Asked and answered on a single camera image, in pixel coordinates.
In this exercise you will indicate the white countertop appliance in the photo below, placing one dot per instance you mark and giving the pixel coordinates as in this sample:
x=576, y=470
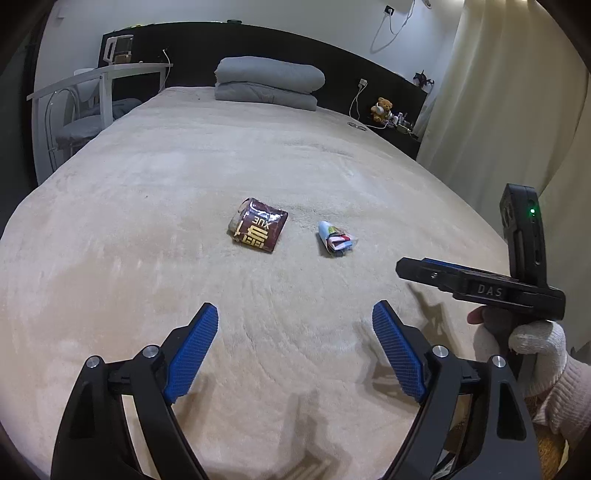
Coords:
x=117, y=48

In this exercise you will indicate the brown teddy bear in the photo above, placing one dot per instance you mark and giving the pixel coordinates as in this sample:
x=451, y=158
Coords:
x=383, y=110

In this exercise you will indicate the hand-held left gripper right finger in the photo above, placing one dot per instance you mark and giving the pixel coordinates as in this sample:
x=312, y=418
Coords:
x=397, y=350

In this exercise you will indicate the beige curtain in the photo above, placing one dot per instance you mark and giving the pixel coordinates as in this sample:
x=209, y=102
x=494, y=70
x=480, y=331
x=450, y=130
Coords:
x=498, y=92

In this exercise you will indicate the dark red snack packet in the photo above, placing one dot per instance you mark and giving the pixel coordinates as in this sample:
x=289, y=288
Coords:
x=258, y=228

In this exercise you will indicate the cluster of small bottles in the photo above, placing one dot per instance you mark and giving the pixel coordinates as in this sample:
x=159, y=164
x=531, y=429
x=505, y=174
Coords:
x=405, y=125

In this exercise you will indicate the folded grey quilt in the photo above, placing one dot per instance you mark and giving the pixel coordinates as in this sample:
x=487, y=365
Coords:
x=268, y=83

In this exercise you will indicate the eyeglasses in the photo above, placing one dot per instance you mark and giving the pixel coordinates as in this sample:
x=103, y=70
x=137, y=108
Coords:
x=356, y=125

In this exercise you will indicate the white desk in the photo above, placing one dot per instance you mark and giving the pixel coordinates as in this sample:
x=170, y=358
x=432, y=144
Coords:
x=115, y=69

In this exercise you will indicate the person's right hand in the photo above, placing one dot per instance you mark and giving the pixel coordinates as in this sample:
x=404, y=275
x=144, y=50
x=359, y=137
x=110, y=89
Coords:
x=545, y=350

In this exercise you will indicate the grey cushioned chair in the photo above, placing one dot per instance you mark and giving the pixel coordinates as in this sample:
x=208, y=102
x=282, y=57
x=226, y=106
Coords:
x=78, y=127

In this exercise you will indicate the dark small ornament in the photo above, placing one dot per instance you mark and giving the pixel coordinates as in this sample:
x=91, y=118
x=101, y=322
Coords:
x=422, y=79

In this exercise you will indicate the black headboard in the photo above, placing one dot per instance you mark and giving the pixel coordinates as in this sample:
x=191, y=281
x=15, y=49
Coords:
x=277, y=44

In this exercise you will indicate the black nightstand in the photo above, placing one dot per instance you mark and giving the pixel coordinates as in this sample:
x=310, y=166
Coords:
x=401, y=144

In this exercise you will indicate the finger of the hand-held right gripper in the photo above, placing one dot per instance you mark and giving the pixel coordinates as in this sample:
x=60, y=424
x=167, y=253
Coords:
x=425, y=272

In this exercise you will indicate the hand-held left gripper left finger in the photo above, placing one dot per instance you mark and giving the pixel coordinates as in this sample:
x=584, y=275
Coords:
x=194, y=350

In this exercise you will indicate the blue wrapper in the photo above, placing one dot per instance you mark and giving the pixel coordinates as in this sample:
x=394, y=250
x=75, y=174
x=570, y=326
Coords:
x=336, y=237

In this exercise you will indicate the cream fleece blanket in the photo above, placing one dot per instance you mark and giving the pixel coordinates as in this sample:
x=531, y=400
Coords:
x=138, y=207

